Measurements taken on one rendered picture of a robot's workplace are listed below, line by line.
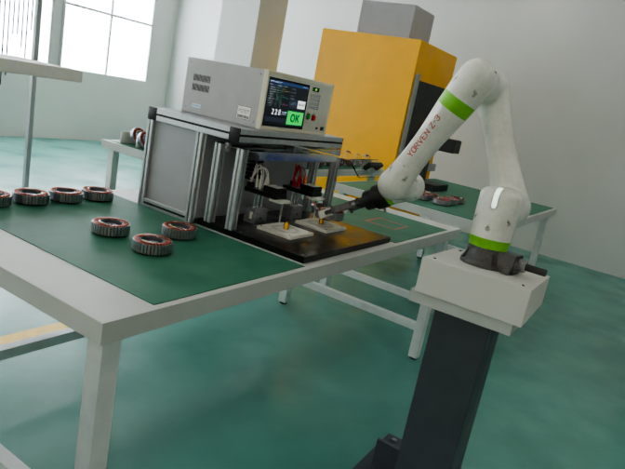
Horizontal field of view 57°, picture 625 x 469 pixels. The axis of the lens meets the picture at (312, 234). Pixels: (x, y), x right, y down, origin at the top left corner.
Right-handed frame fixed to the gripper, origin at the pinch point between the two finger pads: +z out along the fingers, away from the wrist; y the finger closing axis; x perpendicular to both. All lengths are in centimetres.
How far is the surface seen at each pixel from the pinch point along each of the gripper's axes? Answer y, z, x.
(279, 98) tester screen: -23.8, -6.4, 42.4
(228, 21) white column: 275, 217, 248
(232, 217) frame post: -44.4, 11.8, 4.9
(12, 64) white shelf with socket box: -105, 20, 54
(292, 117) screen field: -13.7, -3.3, 37.1
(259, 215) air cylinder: -25.2, 15.1, 5.1
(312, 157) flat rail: -0.6, 1.0, 23.1
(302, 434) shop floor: -16, 29, -80
